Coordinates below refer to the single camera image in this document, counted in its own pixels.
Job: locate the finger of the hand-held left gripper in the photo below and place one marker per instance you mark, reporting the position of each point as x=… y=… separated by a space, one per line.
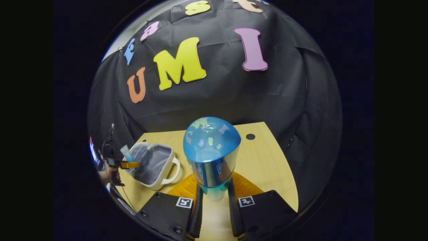
x=130 y=165

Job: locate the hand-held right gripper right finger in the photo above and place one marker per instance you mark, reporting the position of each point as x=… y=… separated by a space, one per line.
x=234 y=217

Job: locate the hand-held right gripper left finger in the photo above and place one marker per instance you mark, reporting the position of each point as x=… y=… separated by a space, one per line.
x=197 y=217

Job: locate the blue white skin care tube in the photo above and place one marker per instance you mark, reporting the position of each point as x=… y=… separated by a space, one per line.
x=127 y=154

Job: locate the white hard-shell suitcase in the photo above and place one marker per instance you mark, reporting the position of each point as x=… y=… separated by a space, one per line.
x=153 y=164

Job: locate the blue skin care bottle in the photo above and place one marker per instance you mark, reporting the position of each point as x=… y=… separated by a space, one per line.
x=210 y=150

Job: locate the computer monitor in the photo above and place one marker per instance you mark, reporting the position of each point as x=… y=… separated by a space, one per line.
x=93 y=152

